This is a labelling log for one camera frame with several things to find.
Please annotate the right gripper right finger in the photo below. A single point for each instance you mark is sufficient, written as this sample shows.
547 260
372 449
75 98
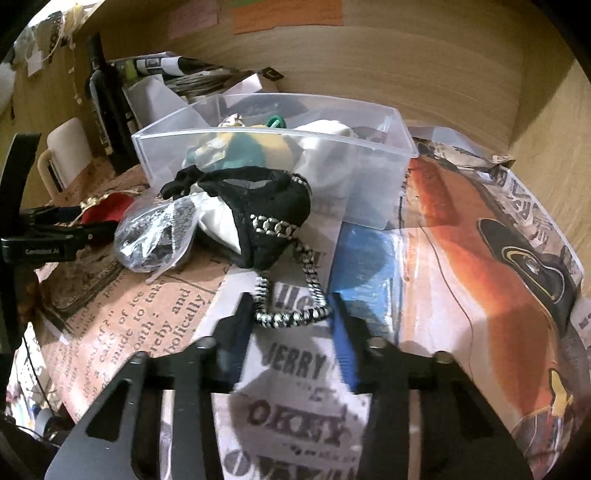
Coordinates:
349 337

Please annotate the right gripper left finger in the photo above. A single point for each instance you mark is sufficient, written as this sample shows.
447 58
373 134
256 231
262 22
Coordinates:
232 340

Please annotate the red gold drawstring pouch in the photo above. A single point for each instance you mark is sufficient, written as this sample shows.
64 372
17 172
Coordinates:
110 208

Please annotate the cream mug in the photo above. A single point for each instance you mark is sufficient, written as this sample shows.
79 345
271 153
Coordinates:
67 155

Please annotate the grey item in plastic bag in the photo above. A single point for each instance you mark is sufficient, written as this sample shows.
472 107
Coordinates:
155 236

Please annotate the black bottle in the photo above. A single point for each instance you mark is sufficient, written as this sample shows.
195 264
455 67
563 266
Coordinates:
111 108

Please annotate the white cloth item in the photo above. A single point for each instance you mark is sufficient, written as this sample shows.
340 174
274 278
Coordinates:
326 160

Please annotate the clear plastic storage box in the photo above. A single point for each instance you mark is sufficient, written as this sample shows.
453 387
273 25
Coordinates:
354 154

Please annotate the white plastic sheet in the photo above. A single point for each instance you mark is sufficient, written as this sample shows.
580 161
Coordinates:
159 109

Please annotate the white small card box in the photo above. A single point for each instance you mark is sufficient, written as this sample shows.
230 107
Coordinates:
263 81

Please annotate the pink paper note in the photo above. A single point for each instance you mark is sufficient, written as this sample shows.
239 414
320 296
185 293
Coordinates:
192 16

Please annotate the orange paper note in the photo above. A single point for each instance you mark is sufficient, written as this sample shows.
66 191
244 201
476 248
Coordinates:
255 16

